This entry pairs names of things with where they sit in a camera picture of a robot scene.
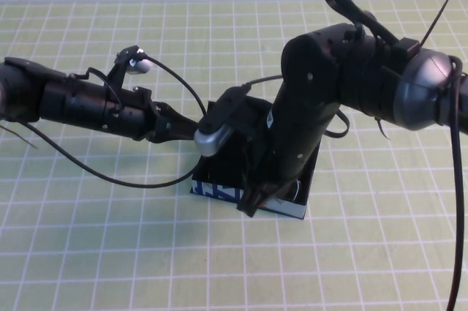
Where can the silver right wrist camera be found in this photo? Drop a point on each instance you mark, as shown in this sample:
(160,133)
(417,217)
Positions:
(212,142)

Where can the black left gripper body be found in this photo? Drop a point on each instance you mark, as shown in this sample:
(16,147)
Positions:
(131,113)

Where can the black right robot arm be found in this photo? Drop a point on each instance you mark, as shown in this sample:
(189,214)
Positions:
(365,69)

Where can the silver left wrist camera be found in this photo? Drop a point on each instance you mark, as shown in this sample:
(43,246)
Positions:
(140,66)

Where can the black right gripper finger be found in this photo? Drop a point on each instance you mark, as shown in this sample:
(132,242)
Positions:
(276,190)
(250,203)

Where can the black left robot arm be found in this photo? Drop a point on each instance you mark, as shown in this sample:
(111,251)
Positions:
(29,88)

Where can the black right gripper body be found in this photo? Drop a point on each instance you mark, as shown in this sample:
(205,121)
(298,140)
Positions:
(292,142)

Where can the green white-grid tablecloth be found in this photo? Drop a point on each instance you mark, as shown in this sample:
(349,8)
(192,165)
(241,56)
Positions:
(109,252)

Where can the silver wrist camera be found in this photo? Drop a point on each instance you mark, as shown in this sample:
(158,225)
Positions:
(140,66)
(212,142)

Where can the long black zip tie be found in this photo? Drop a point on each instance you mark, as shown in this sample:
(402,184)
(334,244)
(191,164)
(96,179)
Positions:
(437,18)

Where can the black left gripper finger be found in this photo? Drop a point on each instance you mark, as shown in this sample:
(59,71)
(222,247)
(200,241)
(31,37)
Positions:
(179,118)
(175,134)

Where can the black glasses case box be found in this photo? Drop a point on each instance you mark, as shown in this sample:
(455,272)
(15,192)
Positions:
(215,190)

